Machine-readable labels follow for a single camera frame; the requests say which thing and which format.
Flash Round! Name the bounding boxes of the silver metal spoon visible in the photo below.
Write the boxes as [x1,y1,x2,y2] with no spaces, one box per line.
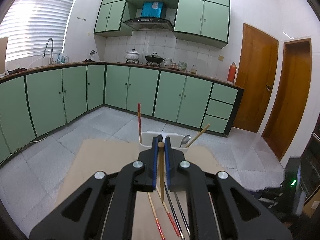
[179,135,191,147]

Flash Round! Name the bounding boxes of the white window blinds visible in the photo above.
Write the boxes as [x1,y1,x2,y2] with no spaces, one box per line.
[1,0,75,62]

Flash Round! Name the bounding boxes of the bamboo chopstick red floral end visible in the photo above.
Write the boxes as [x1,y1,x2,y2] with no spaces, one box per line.
[137,103,142,144]

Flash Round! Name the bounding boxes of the wooden door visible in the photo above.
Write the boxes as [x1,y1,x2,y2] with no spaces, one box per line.
[263,38,312,160]
[233,24,279,133]

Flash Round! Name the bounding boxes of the black chopstick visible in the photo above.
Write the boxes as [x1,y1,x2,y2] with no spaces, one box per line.
[174,192,190,236]
[164,184,185,240]

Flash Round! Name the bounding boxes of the bamboo chopstick orange red end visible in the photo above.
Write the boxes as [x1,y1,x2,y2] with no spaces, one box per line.
[147,192,165,240]

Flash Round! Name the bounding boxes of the white cooking pot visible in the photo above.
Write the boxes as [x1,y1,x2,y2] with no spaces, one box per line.
[126,48,140,64]

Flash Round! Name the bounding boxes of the green lower kitchen cabinets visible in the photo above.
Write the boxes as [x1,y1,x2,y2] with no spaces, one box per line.
[1,63,244,160]

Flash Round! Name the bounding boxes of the bamboo chopstick red handle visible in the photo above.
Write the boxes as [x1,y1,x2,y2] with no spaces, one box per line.
[162,201,181,237]

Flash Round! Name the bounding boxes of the chrome kitchen faucet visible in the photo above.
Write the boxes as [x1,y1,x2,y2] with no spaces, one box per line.
[41,37,54,66]

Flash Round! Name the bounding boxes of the white double utensil holder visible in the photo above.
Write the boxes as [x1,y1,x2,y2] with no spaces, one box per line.
[138,130,192,156]

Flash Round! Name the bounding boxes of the orange thermos bottle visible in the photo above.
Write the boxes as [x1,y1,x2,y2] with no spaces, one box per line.
[227,62,237,83]

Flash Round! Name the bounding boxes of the black wok with lid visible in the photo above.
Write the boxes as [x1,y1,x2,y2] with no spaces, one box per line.
[145,53,164,67]

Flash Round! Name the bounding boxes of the black range hood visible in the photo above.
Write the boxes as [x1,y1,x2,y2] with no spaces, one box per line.
[124,17,173,31]

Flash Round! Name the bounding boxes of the glass jar with lid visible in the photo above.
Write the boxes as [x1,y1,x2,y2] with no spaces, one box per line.
[190,65,197,75]

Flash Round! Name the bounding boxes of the plain bamboo chopstick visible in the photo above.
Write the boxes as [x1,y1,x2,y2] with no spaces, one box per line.
[158,141,165,202]

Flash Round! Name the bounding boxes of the cardboard box with label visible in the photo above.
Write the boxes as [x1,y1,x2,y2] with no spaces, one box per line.
[0,37,9,74]

